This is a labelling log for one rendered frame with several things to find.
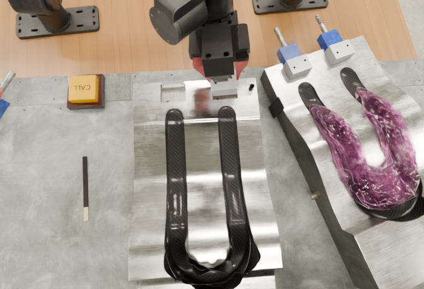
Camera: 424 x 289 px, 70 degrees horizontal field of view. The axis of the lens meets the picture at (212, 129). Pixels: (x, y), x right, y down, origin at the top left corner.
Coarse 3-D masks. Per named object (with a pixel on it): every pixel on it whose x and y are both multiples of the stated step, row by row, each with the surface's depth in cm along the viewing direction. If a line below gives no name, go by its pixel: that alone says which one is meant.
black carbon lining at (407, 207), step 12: (348, 72) 71; (300, 84) 69; (348, 84) 70; (360, 84) 70; (300, 96) 69; (312, 96) 69; (420, 180) 62; (420, 192) 62; (360, 204) 62; (408, 204) 62; (420, 204) 60; (372, 216) 60; (384, 216) 61; (396, 216) 61; (408, 216) 60; (420, 216) 57
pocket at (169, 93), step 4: (176, 84) 66; (180, 84) 66; (184, 84) 65; (160, 88) 64; (164, 88) 66; (168, 88) 66; (172, 88) 67; (176, 88) 67; (180, 88) 67; (184, 88) 67; (160, 92) 64; (164, 92) 67; (168, 92) 67; (172, 92) 67; (176, 92) 67; (180, 92) 67; (184, 92) 67; (164, 96) 67; (168, 96) 67; (172, 96) 67; (176, 96) 67; (180, 96) 67; (184, 96) 67; (164, 100) 66; (168, 100) 66; (172, 100) 66; (176, 100) 66; (180, 100) 66; (184, 100) 66
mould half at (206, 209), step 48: (144, 96) 64; (192, 96) 64; (240, 96) 64; (144, 144) 61; (192, 144) 62; (240, 144) 62; (144, 192) 58; (192, 192) 58; (144, 240) 52; (192, 240) 53; (144, 288) 57; (192, 288) 57; (240, 288) 58
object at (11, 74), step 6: (12, 72) 59; (6, 78) 58; (12, 78) 59; (6, 84) 59; (0, 102) 57; (6, 102) 58; (0, 108) 57; (6, 108) 59; (0, 114) 58; (0, 126) 59
